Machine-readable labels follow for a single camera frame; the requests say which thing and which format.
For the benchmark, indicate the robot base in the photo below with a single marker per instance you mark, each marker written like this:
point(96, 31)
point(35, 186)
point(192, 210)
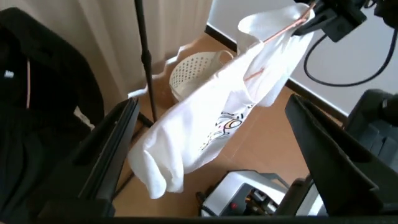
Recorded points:
point(236, 186)

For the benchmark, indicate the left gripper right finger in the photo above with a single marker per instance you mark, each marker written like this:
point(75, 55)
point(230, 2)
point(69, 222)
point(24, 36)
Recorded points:
point(348, 174)

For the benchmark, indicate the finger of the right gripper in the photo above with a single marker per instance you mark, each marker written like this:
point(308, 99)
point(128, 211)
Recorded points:
point(308, 26)

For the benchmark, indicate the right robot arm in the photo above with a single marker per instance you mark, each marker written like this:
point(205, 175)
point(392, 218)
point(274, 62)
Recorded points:
point(370, 124)

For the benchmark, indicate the black garment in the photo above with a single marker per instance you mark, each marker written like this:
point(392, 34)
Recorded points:
point(46, 109)

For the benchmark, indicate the white laundry basket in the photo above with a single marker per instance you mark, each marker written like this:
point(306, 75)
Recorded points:
point(189, 74)

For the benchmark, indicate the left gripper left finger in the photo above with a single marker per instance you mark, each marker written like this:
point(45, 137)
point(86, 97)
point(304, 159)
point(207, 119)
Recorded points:
point(90, 174)

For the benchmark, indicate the white garment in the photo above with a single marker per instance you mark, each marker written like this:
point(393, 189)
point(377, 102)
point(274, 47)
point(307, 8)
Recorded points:
point(192, 130)

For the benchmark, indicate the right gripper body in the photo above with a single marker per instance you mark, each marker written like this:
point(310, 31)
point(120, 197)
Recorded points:
point(339, 18)

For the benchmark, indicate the black clothes rack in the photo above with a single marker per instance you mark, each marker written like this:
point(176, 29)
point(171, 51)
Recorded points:
point(145, 59)

